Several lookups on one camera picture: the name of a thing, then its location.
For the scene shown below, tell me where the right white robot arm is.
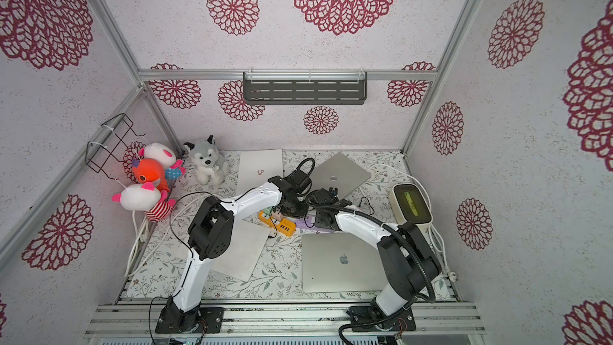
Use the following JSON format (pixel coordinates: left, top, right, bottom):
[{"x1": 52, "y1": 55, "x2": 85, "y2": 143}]
[{"x1": 304, "y1": 188, "x2": 442, "y2": 319}]

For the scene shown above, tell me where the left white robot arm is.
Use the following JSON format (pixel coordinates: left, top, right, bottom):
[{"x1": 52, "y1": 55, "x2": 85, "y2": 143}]
[{"x1": 171, "y1": 169, "x2": 311, "y2": 312}]

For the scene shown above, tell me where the silver laptop back right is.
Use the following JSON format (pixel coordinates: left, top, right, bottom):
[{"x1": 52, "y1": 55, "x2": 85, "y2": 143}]
[{"x1": 310, "y1": 153, "x2": 371, "y2": 198}]

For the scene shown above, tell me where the silver laptop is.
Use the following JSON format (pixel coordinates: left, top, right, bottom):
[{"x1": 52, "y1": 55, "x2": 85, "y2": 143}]
[
  {"x1": 302, "y1": 233, "x2": 387, "y2": 293},
  {"x1": 310, "y1": 153, "x2": 371, "y2": 198}
]

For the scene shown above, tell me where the white laptop back left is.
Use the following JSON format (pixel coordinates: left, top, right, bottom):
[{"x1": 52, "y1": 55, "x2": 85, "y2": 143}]
[{"x1": 236, "y1": 149, "x2": 284, "y2": 196}]

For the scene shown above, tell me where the white laptop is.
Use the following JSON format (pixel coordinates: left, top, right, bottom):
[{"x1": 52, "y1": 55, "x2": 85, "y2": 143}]
[
  {"x1": 212, "y1": 220, "x2": 270, "y2": 281},
  {"x1": 236, "y1": 149, "x2": 284, "y2": 196}
]

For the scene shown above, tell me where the silver laptop front right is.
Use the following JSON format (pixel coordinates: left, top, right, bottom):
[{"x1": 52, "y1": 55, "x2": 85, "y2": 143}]
[{"x1": 302, "y1": 233, "x2": 387, "y2": 293}]

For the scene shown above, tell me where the white laptop front left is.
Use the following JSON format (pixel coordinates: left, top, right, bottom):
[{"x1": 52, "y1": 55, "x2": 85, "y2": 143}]
[{"x1": 212, "y1": 220, "x2": 270, "y2": 281}]

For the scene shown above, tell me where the purple power strip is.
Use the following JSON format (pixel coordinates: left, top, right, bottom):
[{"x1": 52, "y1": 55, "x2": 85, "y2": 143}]
[{"x1": 295, "y1": 219, "x2": 317, "y2": 232}]

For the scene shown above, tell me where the orange power strip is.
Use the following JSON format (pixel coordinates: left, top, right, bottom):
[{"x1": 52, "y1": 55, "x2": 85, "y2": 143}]
[{"x1": 258, "y1": 209, "x2": 296, "y2": 237}]

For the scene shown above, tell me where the floral table mat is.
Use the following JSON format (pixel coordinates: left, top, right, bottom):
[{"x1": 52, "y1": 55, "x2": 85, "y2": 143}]
[{"x1": 126, "y1": 149, "x2": 453, "y2": 301}]

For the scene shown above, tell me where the cream box green display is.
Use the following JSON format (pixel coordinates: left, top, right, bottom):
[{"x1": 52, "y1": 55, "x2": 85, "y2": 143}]
[{"x1": 389, "y1": 184, "x2": 433, "y2": 227}]

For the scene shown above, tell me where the grey husky plush toy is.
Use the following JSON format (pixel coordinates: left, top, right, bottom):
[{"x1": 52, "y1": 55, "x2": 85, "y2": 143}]
[{"x1": 184, "y1": 135, "x2": 230, "y2": 186}]

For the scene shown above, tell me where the white pink plush striped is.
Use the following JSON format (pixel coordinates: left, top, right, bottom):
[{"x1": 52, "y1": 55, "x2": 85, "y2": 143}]
[{"x1": 112, "y1": 182, "x2": 177, "y2": 222}]

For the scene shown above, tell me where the white pink plush top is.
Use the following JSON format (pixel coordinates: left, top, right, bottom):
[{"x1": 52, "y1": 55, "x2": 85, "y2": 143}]
[{"x1": 138, "y1": 143, "x2": 184, "y2": 170}]

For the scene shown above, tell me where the orange fox plush toy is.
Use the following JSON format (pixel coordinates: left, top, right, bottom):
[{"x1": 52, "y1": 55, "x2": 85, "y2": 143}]
[{"x1": 132, "y1": 158, "x2": 170, "y2": 191}]

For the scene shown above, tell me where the grey metal wall shelf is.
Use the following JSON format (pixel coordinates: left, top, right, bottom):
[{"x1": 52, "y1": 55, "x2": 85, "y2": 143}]
[{"x1": 243, "y1": 71, "x2": 368, "y2": 105}]

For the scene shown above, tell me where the white power cable right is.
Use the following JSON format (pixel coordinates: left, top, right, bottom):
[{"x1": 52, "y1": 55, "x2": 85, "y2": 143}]
[{"x1": 368, "y1": 162, "x2": 458, "y2": 283}]

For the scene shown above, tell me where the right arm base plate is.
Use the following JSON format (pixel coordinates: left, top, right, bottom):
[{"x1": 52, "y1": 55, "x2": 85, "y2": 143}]
[{"x1": 346, "y1": 306, "x2": 417, "y2": 332}]

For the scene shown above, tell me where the aluminium front rail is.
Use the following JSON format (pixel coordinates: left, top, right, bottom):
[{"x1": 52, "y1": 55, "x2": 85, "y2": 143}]
[{"x1": 83, "y1": 300, "x2": 486, "y2": 340}]

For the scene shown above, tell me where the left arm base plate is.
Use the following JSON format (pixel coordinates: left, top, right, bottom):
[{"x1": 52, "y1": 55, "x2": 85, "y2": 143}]
[{"x1": 154, "y1": 307, "x2": 225, "y2": 335}]

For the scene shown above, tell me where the black wire basket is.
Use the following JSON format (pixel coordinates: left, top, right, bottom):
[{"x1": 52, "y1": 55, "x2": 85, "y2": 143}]
[{"x1": 84, "y1": 113, "x2": 147, "y2": 182}]

